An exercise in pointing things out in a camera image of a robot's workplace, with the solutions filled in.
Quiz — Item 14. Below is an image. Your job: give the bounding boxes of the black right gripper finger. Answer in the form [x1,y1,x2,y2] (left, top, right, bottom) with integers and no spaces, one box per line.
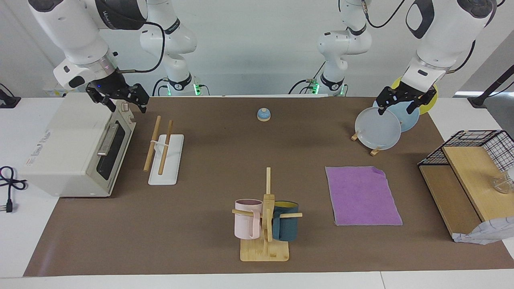
[129,83,150,113]
[86,86,117,113]

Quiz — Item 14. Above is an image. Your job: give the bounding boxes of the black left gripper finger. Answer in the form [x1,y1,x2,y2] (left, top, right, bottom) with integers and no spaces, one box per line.
[376,86,397,116]
[406,89,438,115]

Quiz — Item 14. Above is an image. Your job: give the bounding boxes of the purple and grey towel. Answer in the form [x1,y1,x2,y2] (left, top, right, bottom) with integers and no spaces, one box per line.
[325,166,403,226]

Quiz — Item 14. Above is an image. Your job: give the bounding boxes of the wooden plate rack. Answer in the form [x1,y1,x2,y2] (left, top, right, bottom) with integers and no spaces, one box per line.
[351,129,381,157]

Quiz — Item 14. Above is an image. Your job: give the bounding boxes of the white towel rack wooden bars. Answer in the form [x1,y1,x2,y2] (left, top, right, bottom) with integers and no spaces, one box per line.
[143,116,184,186]

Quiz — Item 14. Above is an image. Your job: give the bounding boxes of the yellow plate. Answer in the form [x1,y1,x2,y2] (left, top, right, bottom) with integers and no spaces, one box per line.
[391,76,439,115]

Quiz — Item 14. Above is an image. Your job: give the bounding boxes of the light blue plate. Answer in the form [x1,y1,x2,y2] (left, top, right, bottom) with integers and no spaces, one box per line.
[373,98,420,133]

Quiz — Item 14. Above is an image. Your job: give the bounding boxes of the translucent white plate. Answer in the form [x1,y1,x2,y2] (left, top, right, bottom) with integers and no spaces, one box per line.
[355,106,402,151]

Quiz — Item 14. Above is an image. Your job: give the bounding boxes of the black stand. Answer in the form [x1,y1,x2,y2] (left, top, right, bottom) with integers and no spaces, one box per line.
[468,66,514,108]

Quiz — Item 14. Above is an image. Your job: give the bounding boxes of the cream toaster oven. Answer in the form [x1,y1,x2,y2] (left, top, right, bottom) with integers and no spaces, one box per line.
[20,93,137,198]

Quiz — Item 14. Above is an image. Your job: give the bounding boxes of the wooden shelf box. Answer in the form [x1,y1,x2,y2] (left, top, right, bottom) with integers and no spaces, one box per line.
[418,145,514,241]

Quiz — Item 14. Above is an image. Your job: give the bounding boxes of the clear glass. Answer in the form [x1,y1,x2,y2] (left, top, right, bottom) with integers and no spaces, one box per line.
[492,169,514,194]

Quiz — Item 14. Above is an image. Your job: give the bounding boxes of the brown table mat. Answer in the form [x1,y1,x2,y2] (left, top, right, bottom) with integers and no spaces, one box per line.
[23,96,514,277]

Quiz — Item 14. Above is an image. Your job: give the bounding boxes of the white paper wrap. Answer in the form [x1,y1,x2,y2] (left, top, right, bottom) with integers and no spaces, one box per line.
[453,216,514,245]

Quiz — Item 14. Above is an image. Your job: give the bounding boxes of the dark teal mug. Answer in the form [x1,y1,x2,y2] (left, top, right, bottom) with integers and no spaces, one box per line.
[272,201,300,242]

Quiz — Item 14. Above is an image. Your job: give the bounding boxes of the pink mug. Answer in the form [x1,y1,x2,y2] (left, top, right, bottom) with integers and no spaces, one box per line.
[235,199,263,240]

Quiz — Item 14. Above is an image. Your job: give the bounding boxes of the wooden mug tree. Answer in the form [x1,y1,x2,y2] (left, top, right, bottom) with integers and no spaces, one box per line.
[232,167,303,262]

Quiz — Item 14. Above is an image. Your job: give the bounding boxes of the black base cable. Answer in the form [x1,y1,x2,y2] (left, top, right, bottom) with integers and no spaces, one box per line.
[288,60,326,95]
[152,77,169,97]

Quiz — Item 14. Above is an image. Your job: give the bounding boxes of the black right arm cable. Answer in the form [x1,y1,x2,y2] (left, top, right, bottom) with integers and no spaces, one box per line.
[118,20,166,75]

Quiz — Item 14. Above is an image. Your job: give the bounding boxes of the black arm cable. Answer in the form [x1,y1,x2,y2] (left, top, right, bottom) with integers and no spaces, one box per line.
[445,39,477,75]
[118,20,166,75]

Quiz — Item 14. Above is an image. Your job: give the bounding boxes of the black wire basket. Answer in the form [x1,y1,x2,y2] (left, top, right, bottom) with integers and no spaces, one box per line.
[418,130,514,172]

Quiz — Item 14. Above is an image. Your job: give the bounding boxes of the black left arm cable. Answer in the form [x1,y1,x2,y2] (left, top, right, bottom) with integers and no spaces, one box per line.
[445,39,477,75]

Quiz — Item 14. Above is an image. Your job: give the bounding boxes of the black power cable with plug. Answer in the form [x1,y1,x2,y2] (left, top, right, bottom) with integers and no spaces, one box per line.
[0,166,28,213]

